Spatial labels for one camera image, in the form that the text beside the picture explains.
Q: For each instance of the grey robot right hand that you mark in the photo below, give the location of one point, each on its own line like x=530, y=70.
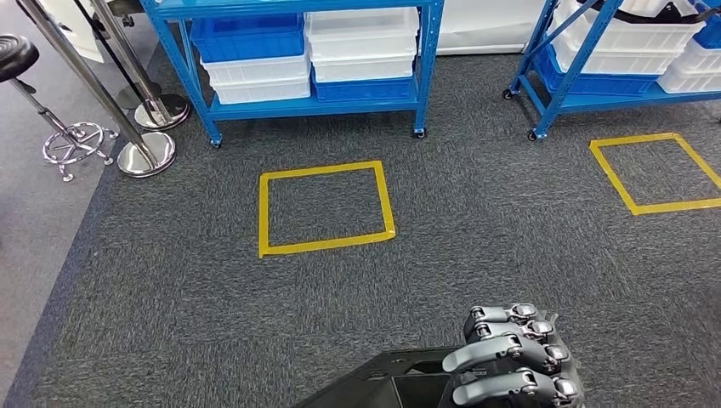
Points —
x=524, y=360

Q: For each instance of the black plastic frame part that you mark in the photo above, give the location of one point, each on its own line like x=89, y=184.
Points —
x=360, y=388

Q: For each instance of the blue metal shelf rack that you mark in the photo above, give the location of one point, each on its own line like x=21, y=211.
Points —
x=608, y=102
x=315, y=107

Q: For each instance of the black part in bin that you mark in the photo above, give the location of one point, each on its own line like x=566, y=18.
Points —
x=673, y=14

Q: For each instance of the yellow floor tape square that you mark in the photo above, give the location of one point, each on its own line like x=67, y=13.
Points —
x=631, y=139
x=263, y=214

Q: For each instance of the blue plastic bin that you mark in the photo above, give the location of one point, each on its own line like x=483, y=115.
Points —
x=711, y=31
x=591, y=84
x=248, y=42
x=360, y=90

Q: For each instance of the chrome stool with black seat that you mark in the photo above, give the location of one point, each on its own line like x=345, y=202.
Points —
x=14, y=56

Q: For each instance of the dark stanchion post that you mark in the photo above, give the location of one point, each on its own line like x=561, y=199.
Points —
x=127, y=96

